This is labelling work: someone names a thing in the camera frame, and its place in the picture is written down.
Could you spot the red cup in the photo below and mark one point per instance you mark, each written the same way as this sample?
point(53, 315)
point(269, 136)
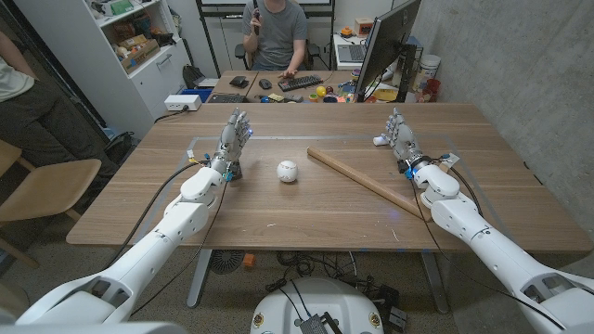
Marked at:
point(433, 87)

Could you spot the yellow ball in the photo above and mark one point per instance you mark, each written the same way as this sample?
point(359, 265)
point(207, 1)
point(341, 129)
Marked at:
point(321, 91)

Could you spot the standing person dark trousers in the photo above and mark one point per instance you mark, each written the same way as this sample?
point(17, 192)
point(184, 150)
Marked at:
point(37, 120)

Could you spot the orange toy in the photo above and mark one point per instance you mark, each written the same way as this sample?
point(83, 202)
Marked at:
point(346, 32)

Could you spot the grey laptop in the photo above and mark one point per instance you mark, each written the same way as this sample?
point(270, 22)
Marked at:
point(352, 52)

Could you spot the small orange block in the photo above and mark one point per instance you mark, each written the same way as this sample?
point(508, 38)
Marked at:
point(249, 260)

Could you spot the white bandage roll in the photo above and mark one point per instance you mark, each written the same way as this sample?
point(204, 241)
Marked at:
point(379, 140)

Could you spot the blue plastic bin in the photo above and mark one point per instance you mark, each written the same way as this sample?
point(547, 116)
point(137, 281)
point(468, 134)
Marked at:
point(199, 94)

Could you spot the white power box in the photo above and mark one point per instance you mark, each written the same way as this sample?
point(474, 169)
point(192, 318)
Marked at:
point(182, 102)

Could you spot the black wallet pouch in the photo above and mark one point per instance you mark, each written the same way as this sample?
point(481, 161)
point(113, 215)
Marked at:
point(239, 81)

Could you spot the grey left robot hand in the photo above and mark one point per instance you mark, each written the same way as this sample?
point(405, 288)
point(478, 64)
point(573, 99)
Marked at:
point(230, 141)

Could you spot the round black fan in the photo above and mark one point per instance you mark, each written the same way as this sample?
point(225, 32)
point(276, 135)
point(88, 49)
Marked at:
point(226, 260)

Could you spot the white bucket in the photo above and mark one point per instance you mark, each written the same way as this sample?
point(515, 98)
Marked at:
point(428, 67)

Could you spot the white baseball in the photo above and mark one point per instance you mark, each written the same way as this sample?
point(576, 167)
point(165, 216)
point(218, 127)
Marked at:
point(287, 171)

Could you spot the brown cardboard box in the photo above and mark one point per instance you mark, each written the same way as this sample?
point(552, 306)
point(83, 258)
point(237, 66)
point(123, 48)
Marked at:
point(141, 55)

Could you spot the wooden office desk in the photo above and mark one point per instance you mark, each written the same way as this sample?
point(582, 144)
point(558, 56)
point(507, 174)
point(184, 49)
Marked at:
point(253, 90)

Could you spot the dark phone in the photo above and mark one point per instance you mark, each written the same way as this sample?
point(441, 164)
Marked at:
point(256, 25)

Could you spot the dark flat keyboard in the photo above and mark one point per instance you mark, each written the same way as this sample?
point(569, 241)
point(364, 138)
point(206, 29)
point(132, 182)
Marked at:
point(226, 98)

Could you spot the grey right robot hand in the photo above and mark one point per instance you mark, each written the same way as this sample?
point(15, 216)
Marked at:
point(403, 139)

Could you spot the wooden angle frame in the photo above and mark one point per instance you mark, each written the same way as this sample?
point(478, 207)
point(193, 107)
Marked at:
point(362, 178)

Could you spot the black box on torso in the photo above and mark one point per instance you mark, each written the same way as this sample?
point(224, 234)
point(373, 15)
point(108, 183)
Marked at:
point(318, 325)

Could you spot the white side table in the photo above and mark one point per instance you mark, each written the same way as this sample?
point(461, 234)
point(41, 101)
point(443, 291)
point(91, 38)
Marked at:
point(341, 65)

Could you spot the black keyboard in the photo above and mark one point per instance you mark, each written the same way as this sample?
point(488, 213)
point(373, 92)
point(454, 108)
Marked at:
point(300, 82)

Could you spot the black backpack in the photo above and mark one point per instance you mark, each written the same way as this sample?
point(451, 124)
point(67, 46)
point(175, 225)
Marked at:
point(192, 75)

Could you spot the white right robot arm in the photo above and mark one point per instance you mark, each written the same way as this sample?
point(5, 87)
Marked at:
point(464, 218)

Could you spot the green box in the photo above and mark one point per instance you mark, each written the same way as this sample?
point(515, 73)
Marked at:
point(121, 6)

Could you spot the seated person grey t-shirt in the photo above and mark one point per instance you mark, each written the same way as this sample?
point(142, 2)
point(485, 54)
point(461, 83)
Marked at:
point(278, 32)

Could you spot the white shelf cabinet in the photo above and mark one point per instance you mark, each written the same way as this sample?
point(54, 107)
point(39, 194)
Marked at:
point(148, 83)

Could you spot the small wooden box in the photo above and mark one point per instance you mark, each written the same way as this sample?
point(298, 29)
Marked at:
point(364, 26)

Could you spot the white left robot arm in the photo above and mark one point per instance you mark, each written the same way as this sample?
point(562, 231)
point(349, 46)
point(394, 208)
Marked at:
point(185, 218)

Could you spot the grey table leg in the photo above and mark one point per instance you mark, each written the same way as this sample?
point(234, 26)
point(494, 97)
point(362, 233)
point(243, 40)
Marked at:
point(435, 283)
point(198, 278)

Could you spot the black office chair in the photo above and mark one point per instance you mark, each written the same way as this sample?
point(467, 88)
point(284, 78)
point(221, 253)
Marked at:
point(239, 51)

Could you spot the white robot torso base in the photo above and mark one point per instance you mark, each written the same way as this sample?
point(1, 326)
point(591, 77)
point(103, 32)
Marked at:
point(320, 297)

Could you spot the black computer monitor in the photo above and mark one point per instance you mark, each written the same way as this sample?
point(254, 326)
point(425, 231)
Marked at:
point(385, 42)

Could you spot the light wooden chair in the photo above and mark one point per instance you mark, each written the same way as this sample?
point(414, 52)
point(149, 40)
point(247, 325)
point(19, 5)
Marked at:
point(51, 185)

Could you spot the black computer mouse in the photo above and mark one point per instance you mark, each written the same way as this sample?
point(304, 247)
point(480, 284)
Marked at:
point(265, 84)

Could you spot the black floor bag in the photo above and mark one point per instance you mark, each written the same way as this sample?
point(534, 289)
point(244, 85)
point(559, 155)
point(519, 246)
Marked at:
point(118, 147)

